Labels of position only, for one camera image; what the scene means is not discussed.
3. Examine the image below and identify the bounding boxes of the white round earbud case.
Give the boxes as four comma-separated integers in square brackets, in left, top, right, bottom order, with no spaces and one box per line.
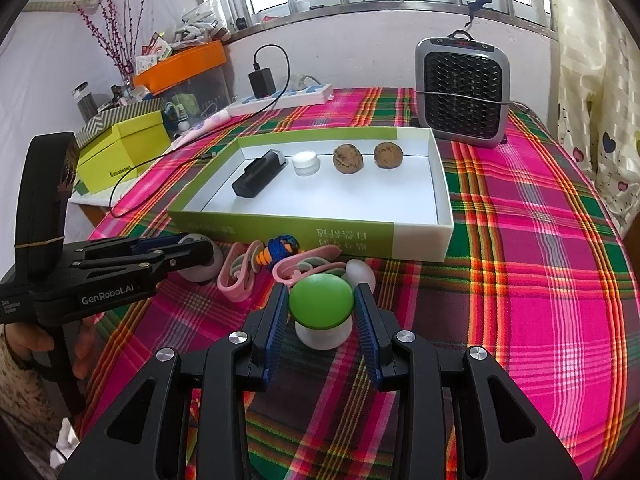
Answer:
[179,233,224,283]

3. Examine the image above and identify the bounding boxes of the black rectangular device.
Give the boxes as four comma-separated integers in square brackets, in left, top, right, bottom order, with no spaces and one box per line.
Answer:
[232,150,286,198]

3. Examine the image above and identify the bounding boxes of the green white mushroom toy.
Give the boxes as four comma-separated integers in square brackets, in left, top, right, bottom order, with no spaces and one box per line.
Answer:
[288,273,354,351]

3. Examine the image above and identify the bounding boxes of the white lidded small jar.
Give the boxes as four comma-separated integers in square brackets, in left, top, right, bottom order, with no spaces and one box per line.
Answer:
[292,151,321,177]

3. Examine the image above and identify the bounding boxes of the brown walnut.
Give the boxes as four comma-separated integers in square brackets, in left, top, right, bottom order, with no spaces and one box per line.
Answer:
[374,142,404,169]
[333,143,363,174]

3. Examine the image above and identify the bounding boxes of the left hand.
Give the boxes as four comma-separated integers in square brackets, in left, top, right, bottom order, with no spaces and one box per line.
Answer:
[4,314,104,380]

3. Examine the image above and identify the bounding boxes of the pink hair band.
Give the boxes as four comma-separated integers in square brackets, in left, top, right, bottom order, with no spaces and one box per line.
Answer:
[217,240,265,302]
[271,245,346,288]

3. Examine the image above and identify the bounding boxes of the yellow green box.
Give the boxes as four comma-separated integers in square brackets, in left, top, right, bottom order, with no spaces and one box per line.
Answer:
[77,110,170,193]

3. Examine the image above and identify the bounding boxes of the chevron patterned box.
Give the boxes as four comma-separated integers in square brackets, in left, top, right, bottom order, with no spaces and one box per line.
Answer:
[75,99,163,148]

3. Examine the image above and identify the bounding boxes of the blue orange toy figure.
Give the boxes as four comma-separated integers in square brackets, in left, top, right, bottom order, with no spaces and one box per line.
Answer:
[253,235,299,268]

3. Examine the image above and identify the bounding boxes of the white pink tube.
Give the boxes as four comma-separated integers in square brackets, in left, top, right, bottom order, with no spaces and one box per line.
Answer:
[170,110,231,151]

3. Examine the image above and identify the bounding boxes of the dark glass jar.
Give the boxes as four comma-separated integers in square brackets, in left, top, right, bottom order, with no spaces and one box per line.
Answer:
[72,81,98,122]

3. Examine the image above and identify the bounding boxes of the plaid pink bedsheet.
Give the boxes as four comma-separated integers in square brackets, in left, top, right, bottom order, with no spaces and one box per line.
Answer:
[74,88,639,479]

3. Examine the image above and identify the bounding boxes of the orange lidded storage bin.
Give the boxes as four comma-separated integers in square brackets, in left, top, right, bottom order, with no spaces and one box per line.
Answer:
[134,40,231,119]

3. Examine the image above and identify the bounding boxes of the black power adapter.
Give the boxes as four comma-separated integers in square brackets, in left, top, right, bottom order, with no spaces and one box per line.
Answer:
[248,65,276,99]

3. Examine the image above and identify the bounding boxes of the white egg shaped light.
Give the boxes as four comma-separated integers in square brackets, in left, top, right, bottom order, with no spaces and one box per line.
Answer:
[344,259,376,292]

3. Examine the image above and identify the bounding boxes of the red flower branches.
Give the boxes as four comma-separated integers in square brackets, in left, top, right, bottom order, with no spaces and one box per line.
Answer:
[72,0,148,84]

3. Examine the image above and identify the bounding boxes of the white blue power strip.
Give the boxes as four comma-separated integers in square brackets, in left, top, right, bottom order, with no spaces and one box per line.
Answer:
[227,84,334,117]

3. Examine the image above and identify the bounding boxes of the green white shallow box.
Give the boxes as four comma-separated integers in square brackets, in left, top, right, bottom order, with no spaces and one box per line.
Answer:
[168,127,454,262]

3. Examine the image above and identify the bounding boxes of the grey black space heater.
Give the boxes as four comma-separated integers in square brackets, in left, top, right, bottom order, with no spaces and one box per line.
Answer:
[413,30,511,148]

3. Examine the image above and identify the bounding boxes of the heart patterned curtain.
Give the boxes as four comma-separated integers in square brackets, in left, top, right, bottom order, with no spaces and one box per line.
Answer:
[552,0,639,235]

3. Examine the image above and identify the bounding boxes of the black hook on windowsill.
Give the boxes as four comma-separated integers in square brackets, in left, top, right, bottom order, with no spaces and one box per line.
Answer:
[464,0,492,30]

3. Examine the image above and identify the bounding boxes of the black charging cable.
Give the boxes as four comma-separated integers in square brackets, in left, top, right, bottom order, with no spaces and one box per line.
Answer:
[107,43,292,219]

